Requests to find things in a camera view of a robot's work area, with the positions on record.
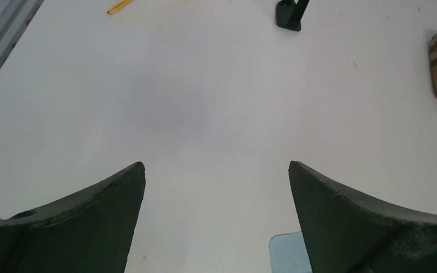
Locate black sunglasses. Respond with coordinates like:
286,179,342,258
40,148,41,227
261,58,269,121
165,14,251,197
275,0,310,32

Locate orange translucent sunglasses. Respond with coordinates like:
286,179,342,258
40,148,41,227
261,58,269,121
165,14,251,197
107,0,133,15

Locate light blue cloth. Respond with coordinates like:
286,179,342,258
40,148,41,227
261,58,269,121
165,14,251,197
269,232,312,273

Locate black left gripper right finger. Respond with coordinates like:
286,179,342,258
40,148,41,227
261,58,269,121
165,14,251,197
288,161,437,272

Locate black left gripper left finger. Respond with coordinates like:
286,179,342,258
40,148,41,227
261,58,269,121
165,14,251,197
0,162,146,272

